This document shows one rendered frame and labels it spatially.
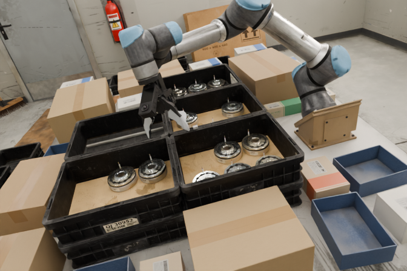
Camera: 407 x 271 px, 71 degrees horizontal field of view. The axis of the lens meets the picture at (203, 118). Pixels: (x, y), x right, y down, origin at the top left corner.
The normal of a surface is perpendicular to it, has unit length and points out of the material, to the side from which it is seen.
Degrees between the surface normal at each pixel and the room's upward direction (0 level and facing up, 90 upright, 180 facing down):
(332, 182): 0
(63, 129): 90
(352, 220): 0
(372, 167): 0
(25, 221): 90
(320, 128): 90
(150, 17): 90
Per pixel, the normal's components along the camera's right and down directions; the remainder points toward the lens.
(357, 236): -0.15, -0.84
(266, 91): 0.27, 0.47
